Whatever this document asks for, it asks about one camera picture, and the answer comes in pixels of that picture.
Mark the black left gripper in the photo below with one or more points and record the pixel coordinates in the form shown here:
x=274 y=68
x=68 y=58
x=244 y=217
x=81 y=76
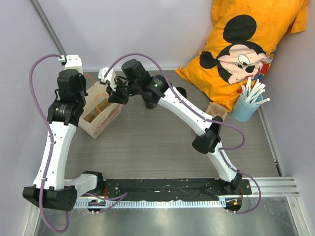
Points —
x=82 y=82

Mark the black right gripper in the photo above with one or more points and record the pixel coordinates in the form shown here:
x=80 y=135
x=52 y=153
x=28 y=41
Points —
x=114 y=96

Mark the printed paper takeout bag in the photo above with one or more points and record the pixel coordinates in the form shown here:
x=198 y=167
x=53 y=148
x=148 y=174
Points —
x=96 y=94

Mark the black coffee cup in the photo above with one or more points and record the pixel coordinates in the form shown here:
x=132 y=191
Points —
x=182 y=91
x=150 y=104

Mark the brown pulp cup carrier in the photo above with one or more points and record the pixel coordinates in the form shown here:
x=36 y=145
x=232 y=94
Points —
x=216 y=110
x=95 y=112

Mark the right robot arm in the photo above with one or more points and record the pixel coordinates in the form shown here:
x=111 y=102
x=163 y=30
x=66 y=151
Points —
x=155 y=90

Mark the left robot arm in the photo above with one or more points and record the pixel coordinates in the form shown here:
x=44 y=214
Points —
x=50 y=188

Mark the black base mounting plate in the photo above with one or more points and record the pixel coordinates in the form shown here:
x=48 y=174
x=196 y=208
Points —
x=172 y=189

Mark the blue straw holder cup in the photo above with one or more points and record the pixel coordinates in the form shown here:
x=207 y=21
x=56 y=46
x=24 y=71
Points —
x=242 y=111

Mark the orange Mickey Mouse pillow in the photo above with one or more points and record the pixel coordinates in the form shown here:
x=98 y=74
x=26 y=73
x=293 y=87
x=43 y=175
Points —
x=242 y=45

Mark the white wrapped straws bundle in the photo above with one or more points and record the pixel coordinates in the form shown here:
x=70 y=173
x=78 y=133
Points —
x=251 y=93

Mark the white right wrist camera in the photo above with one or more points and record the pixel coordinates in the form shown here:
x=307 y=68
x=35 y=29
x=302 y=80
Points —
x=107 y=77

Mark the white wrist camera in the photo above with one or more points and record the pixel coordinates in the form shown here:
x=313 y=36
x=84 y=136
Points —
x=107 y=77
x=71 y=62

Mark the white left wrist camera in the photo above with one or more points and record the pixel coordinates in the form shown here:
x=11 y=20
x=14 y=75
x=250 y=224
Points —
x=71 y=62

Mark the aluminium corner frame post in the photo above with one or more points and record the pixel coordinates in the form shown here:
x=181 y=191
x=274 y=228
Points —
x=48 y=27

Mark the white slotted cable duct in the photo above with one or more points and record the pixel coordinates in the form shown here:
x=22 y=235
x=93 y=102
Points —
x=91 y=203

